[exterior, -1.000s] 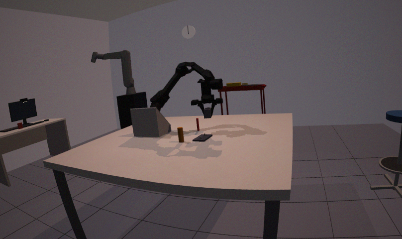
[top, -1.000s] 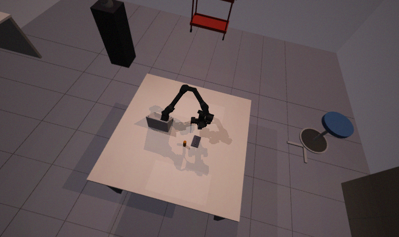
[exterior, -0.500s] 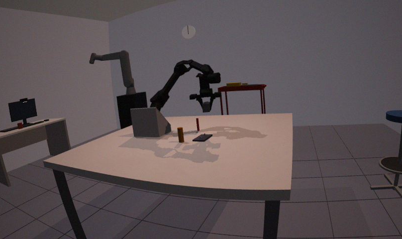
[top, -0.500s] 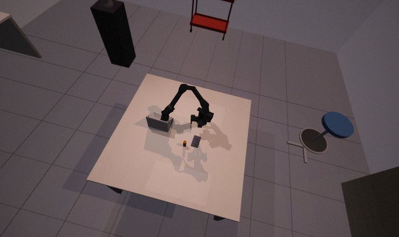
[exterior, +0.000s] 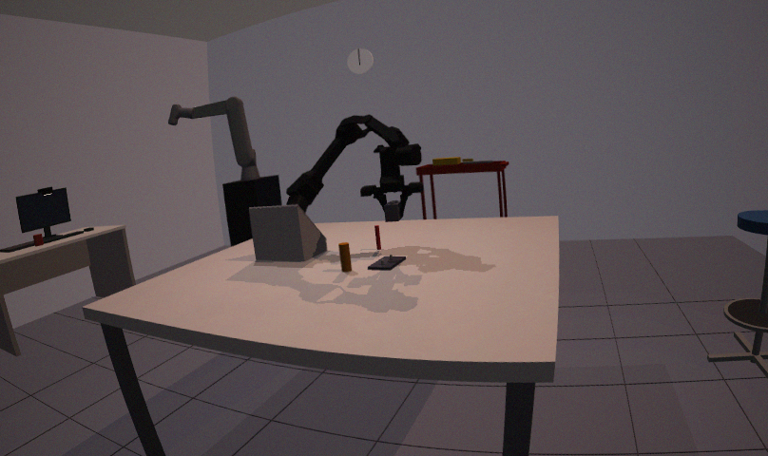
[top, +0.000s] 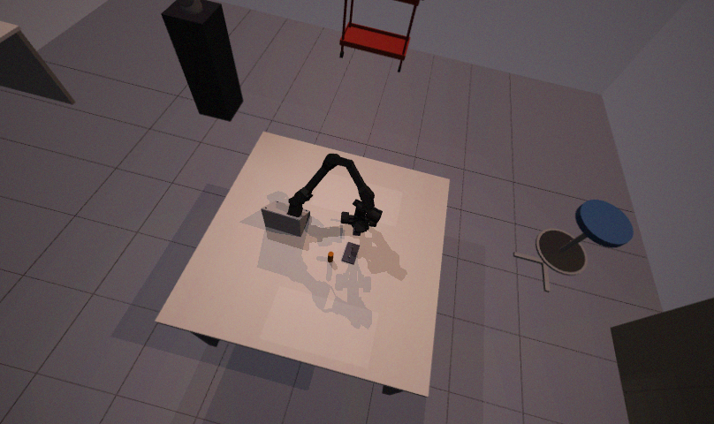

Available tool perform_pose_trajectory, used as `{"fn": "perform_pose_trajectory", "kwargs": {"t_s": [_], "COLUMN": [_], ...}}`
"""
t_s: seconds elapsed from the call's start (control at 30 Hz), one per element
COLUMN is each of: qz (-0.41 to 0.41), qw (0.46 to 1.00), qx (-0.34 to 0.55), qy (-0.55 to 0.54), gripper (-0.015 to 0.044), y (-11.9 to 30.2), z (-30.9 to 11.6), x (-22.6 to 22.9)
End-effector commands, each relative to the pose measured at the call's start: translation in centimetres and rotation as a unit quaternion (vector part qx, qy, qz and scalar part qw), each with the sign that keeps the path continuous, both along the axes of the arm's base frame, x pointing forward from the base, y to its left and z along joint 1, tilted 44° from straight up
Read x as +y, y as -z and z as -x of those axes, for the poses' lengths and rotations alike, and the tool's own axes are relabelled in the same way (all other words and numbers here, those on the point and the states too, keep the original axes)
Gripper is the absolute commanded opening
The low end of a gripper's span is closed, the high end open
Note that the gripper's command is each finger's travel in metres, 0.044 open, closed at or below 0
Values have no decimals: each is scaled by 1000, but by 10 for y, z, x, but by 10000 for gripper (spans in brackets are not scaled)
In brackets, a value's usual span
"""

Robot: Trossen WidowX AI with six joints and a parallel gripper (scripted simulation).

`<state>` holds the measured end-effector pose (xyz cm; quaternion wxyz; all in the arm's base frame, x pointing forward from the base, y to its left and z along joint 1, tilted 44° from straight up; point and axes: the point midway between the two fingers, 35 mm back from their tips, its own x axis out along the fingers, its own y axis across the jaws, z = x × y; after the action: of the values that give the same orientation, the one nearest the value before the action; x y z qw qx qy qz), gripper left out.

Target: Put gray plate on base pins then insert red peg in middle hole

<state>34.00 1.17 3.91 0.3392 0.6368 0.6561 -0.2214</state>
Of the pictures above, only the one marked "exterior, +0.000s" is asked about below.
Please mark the brown cylinder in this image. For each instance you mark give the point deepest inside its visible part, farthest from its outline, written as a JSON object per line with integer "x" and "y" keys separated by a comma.
{"x": 344, "y": 254}

